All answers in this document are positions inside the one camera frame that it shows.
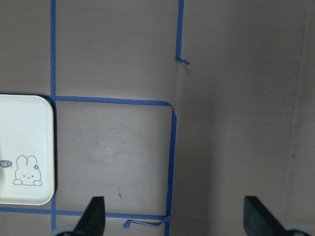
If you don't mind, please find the cream plastic tray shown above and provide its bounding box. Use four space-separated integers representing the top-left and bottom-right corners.
0 94 55 206

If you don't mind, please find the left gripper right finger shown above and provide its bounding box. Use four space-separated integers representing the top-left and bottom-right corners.
243 196 287 236

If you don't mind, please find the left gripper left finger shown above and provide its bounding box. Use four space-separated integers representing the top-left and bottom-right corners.
73 196 105 236

